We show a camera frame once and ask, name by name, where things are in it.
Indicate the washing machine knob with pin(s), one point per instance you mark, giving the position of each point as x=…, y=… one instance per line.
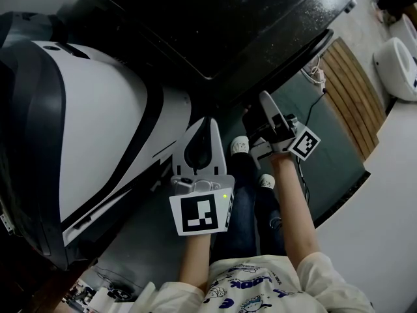
x=350, y=6

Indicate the person's right forearm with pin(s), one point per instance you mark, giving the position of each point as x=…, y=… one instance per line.
x=296, y=201

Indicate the large white black appliance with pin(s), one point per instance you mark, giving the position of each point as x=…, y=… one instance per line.
x=97, y=126

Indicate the black washing machine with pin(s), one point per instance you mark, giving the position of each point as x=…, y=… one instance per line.
x=228, y=28

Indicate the person's blue jeans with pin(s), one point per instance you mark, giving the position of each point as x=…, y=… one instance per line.
x=241, y=214

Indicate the person's left forearm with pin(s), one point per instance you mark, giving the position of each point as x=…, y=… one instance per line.
x=195, y=259

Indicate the white power strip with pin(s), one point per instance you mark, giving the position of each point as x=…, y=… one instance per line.
x=320, y=78

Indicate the wooden slat pallet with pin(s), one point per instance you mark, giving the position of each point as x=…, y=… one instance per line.
x=352, y=93

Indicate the dark green floor mat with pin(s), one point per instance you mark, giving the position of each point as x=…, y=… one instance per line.
x=325, y=161

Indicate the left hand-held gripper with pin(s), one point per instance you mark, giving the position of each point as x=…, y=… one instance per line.
x=198, y=212

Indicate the person's white shoe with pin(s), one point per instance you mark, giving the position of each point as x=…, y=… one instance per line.
x=267, y=181
x=240, y=144

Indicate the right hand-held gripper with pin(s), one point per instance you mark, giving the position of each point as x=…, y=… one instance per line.
x=304, y=143

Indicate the person's cream printed shirt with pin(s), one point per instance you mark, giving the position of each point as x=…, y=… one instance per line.
x=260, y=285

